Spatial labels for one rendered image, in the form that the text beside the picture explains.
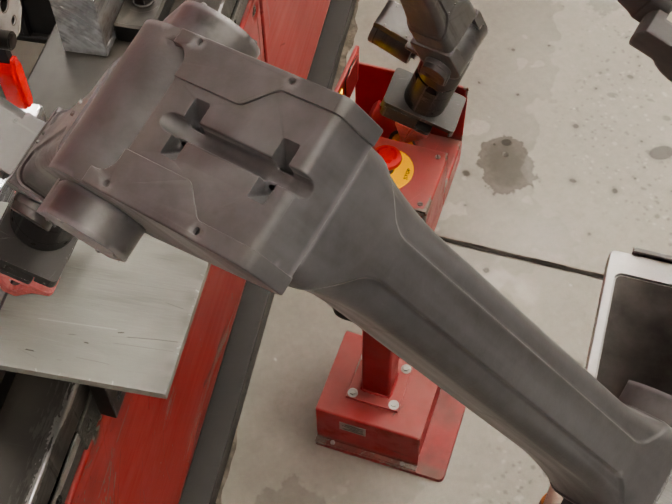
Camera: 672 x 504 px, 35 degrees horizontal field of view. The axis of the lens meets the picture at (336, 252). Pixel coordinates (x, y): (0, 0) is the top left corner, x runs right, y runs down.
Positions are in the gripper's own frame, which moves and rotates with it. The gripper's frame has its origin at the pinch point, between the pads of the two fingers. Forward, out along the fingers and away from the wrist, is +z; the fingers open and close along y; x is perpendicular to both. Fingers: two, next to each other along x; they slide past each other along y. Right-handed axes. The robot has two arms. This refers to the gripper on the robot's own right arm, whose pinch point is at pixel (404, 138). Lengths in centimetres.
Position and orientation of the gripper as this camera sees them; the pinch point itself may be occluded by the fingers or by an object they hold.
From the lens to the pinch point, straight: 150.1
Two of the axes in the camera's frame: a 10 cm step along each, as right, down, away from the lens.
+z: -2.5, 4.7, 8.5
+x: -3.2, 7.8, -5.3
